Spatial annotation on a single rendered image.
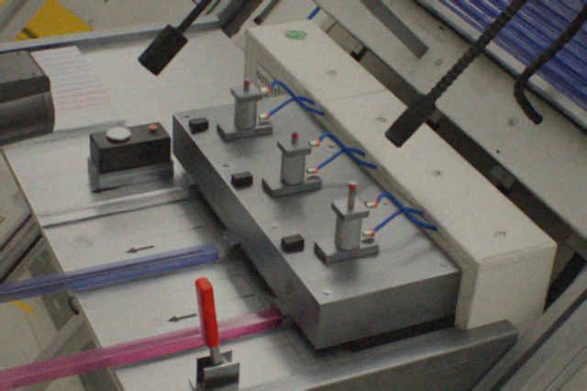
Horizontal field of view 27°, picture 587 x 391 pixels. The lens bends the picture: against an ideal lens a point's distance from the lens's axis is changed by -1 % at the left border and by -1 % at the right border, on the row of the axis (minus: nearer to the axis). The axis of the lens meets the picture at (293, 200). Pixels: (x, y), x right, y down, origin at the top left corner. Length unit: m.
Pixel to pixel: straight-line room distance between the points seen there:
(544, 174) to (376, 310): 0.20
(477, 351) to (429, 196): 0.15
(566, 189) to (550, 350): 0.14
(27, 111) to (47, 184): 0.27
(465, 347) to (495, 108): 0.25
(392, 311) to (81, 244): 0.31
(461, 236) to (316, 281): 0.13
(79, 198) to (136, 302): 0.18
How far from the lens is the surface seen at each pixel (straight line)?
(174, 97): 1.39
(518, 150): 1.11
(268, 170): 1.14
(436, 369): 1.02
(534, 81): 1.10
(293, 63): 1.30
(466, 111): 1.17
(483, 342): 1.03
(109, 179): 1.22
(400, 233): 1.06
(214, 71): 1.45
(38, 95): 0.97
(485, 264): 1.01
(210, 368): 0.95
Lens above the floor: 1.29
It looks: 7 degrees down
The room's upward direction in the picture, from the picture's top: 42 degrees clockwise
